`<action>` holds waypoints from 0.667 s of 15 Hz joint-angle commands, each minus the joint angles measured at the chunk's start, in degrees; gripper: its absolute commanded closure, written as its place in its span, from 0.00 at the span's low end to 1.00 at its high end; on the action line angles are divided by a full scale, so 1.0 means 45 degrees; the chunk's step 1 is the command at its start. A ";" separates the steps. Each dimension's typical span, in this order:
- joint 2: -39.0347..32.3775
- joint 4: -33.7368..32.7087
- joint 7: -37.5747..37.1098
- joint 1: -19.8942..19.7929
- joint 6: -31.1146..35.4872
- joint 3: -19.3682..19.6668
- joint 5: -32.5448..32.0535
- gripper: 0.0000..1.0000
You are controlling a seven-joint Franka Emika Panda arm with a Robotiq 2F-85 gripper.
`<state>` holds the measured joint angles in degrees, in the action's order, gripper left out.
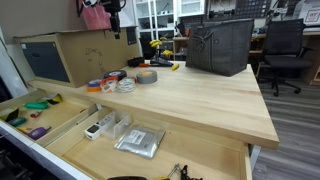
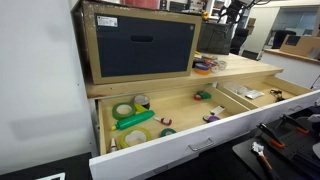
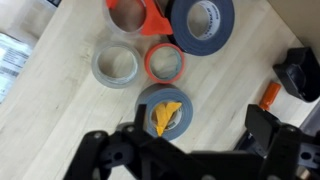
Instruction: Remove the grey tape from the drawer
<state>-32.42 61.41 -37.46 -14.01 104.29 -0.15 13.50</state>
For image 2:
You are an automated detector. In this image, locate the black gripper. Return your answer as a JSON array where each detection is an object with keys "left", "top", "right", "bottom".
[{"left": 218, "top": 0, "right": 249, "bottom": 26}]

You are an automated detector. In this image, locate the clear printed tape roll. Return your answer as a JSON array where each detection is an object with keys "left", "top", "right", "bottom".
[{"left": 218, "top": 60, "right": 229, "bottom": 71}]

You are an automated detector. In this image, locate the purple tape roll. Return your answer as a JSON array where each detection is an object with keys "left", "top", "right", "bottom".
[{"left": 205, "top": 114, "right": 221, "bottom": 124}]

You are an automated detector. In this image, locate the white front wooden drawer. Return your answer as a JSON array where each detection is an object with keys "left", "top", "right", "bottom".
[
  {"left": 218, "top": 75, "right": 320, "bottom": 134},
  {"left": 89, "top": 83, "right": 268, "bottom": 180}
]

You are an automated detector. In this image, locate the brown tape roll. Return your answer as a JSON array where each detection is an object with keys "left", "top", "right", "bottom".
[{"left": 133, "top": 94, "right": 152, "bottom": 109}]

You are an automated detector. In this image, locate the small teal tape roll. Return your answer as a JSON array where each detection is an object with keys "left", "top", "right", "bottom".
[{"left": 160, "top": 127, "right": 178, "bottom": 138}]

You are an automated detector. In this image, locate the green tape roll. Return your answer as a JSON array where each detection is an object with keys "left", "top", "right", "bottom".
[{"left": 111, "top": 101, "right": 138, "bottom": 121}]

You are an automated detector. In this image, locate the yellow-green tape roll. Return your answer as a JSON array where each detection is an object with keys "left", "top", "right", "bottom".
[{"left": 119, "top": 126, "right": 153, "bottom": 149}]

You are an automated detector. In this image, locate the white storage shelf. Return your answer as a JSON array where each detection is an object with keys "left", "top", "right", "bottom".
[{"left": 206, "top": 0, "right": 254, "bottom": 28}]

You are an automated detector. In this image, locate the black office chair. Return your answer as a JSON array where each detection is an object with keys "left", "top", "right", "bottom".
[
  {"left": 229, "top": 28, "right": 250, "bottom": 56},
  {"left": 271, "top": 29, "right": 297, "bottom": 50}
]

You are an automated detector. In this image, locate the dark grey storage bin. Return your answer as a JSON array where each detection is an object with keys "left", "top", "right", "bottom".
[{"left": 196, "top": 21, "right": 234, "bottom": 56}]

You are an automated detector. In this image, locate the black equipment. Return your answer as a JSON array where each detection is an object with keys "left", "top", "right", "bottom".
[{"left": 159, "top": 0, "right": 204, "bottom": 13}]

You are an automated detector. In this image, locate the large cardboard box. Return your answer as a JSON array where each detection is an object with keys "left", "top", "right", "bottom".
[{"left": 279, "top": 34, "right": 320, "bottom": 61}]

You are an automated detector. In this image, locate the white cabinet wooden top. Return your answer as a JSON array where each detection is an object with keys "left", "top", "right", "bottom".
[{"left": 263, "top": 48, "right": 320, "bottom": 89}]

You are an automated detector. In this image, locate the clear plastic bag with label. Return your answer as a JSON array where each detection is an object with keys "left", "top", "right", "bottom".
[{"left": 245, "top": 89, "right": 265, "bottom": 100}]

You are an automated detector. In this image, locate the small green box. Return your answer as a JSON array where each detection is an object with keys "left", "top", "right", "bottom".
[{"left": 197, "top": 90, "right": 213, "bottom": 100}]

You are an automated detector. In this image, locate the red box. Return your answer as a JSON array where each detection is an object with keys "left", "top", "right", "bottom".
[{"left": 123, "top": 0, "right": 161, "bottom": 10}]

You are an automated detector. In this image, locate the black yellow clamp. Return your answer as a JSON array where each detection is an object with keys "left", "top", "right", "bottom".
[{"left": 269, "top": 88, "right": 286, "bottom": 102}]

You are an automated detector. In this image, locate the white label strip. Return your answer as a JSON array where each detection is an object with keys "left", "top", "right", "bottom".
[{"left": 209, "top": 105, "right": 226, "bottom": 116}]

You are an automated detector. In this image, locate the wooden box black front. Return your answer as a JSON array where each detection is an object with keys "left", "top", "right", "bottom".
[{"left": 81, "top": 0, "right": 203, "bottom": 85}]

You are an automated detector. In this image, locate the black orange clamp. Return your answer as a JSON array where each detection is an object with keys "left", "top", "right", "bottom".
[
  {"left": 280, "top": 113, "right": 311, "bottom": 136},
  {"left": 257, "top": 122, "right": 286, "bottom": 150}
]

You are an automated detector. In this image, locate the glue tube red cap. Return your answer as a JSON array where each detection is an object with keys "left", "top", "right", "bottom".
[{"left": 153, "top": 115, "right": 173, "bottom": 126}]

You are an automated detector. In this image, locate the yellow plastic piece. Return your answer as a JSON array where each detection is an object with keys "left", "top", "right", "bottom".
[{"left": 134, "top": 102, "right": 147, "bottom": 113}]

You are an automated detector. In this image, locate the green marker tube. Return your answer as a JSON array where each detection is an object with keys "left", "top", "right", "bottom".
[{"left": 110, "top": 109, "right": 156, "bottom": 132}]

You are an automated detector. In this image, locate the black work mat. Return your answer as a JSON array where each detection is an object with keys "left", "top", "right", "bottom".
[{"left": 232, "top": 114, "right": 320, "bottom": 180}]

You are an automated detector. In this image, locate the black perforated plate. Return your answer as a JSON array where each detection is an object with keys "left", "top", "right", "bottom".
[{"left": 279, "top": 126, "right": 320, "bottom": 168}]

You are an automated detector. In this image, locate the small white bottle red tip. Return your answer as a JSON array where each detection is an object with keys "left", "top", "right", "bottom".
[{"left": 109, "top": 137, "right": 118, "bottom": 152}]

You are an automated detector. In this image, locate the metal drawer handle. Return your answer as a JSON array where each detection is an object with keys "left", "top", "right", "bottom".
[
  {"left": 188, "top": 137, "right": 215, "bottom": 152},
  {"left": 288, "top": 104, "right": 303, "bottom": 113}
]

